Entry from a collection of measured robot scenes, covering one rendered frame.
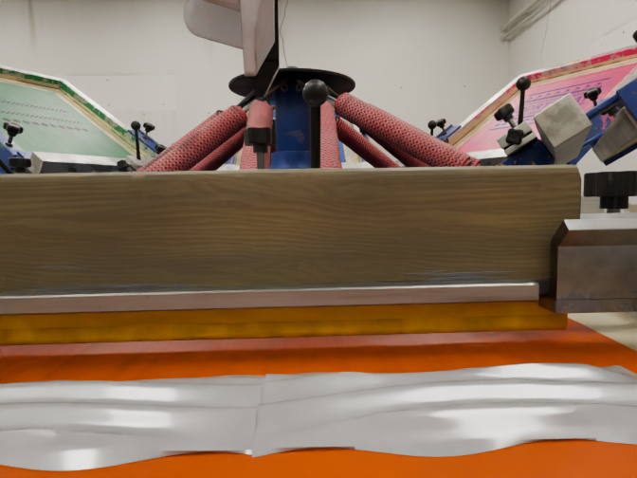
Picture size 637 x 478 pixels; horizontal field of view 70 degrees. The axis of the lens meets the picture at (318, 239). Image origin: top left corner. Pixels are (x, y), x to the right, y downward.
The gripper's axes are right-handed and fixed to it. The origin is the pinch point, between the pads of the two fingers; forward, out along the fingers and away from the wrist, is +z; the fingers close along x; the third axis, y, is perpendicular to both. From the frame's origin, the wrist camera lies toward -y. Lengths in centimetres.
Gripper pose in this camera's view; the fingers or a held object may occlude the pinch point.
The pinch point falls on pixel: (268, 64)
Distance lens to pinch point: 27.5
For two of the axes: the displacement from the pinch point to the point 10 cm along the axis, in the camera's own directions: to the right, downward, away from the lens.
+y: -10.0, 0.1, -0.4
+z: 0.1, 10.0, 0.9
